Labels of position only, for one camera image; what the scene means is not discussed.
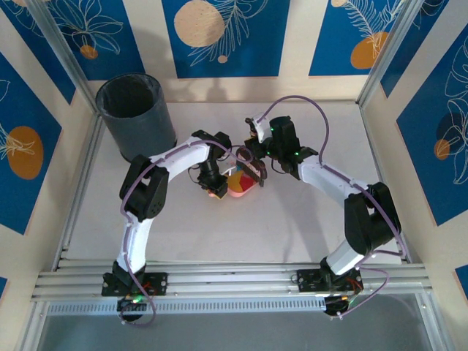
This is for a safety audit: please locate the pink plastic dustpan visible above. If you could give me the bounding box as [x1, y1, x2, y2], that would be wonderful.
[207, 146, 270, 200]

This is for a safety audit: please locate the black hand brush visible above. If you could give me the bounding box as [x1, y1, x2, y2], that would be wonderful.
[235, 147, 266, 189]

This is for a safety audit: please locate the black round waste bin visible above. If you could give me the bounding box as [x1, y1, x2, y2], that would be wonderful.
[95, 72, 179, 162]

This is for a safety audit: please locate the left black controller board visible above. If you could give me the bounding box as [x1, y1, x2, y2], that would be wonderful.
[116, 295, 148, 323]

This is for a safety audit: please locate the black controller board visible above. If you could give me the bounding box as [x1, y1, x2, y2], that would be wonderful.
[322, 293, 352, 320]
[116, 295, 148, 323]

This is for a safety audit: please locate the right black controller board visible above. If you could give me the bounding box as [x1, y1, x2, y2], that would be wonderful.
[322, 293, 352, 320]

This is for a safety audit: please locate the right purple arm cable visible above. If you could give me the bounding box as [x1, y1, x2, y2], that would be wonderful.
[260, 94, 407, 320]

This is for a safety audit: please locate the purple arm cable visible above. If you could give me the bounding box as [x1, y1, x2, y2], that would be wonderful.
[118, 138, 235, 328]
[260, 94, 407, 320]

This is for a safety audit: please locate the aluminium table edge rail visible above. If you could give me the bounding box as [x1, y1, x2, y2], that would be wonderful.
[31, 260, 434, 304]

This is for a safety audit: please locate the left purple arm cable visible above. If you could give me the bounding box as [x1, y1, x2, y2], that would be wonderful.
[118, 138, 235, 328]

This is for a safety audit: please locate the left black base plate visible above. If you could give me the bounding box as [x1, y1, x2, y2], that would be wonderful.
[101, 271, 170, 298]

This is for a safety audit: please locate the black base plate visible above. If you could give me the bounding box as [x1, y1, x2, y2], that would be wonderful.
[101, 271, 170, 298]
[296, 268, 365, 294]

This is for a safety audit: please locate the slotted grey cable duct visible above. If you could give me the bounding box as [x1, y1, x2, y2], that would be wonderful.
[45, 295, 328, 316]

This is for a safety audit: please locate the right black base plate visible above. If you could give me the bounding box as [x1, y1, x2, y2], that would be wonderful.
[296, 268, 365, 294]

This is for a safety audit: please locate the left aluminium side rail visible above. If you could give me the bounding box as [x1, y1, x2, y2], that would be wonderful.
[53, 113, 107, 271]

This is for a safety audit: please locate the right aluminium corner post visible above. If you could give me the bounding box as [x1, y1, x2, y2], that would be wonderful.
[357, 0, 431, 107]

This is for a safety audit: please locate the aluminium corner post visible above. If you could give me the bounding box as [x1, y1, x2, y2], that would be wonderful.
[27, 0, 102, 118]
[357, 0, 431, 107]

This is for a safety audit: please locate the left aluminium corner post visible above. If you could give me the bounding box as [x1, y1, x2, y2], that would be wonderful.
[27, 0, 102, 118]

